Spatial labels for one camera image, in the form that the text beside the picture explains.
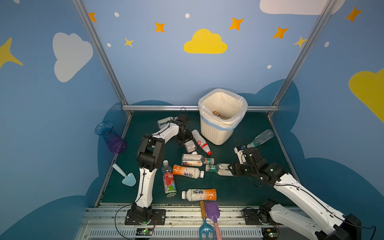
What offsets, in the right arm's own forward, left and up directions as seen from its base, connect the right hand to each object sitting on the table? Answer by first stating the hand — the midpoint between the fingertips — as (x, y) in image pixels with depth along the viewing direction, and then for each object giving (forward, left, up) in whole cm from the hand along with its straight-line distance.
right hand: (234, 164), depth 80 cm
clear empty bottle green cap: (+25, -24, -10) cm, 36 cm away
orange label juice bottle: (-2, +26, -8) cm, 27 cm away
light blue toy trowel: (-7, +59, -12) cm, 61 cm away
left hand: (+20, +25, -10) cm, 34 cm away
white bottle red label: (+18, +18, -9) cm, 27 cm away
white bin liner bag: (+42, +4, 0) cm, 43 cm away
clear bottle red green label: (-13, +34, -7) cm, 37 cm away
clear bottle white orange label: (+5, +21, -7) cm, 22 cm away
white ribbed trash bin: (+20, +9, -2) cm, 22 cm away
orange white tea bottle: (-15, +18, -8) cm, 25 cm away
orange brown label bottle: (+39, +8, -1) cm, 40 cm away
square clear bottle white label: (+16, +25, -9) cm, 31 cm away
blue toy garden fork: (-29, +15, -11) cm, 34 cm away
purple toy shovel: (-22, +11, -11) cm, 27 cm away
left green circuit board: (-32, +45, -13) cm, 56 cm away
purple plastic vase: (+15, +75, -9) cm, 77 cm away
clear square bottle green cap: (0, +6, -8) cm, 10 cm away
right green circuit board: (-29, -17, -14) cm, 36 cm away
